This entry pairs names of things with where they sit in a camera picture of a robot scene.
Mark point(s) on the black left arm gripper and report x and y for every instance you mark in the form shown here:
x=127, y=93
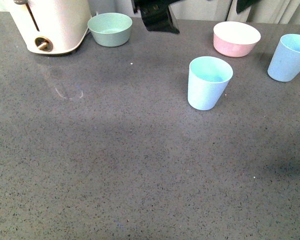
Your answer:
x=157, y=15

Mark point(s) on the light blue plastic cup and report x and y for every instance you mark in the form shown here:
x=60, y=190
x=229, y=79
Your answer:
x=207, y=79

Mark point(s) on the grey pleated curtain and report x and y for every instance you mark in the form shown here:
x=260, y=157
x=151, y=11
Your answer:
x=264, y=11

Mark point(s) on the green plastic bowl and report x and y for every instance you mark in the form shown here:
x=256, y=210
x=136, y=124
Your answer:
x=110, y=29

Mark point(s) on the pink plastic bowl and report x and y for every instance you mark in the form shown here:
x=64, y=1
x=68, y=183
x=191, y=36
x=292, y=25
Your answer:
x=234, y=39

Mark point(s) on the cream white toaster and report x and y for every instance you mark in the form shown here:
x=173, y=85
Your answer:
x=51, y=27

